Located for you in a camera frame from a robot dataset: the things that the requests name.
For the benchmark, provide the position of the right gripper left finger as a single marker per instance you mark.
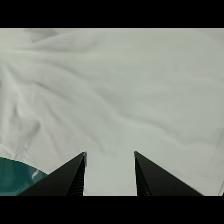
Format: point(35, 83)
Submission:
point(68, 180)

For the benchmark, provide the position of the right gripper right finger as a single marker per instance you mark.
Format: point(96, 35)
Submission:
point(156, 181)

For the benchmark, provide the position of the white garment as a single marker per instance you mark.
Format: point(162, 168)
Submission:
point(120, 93)

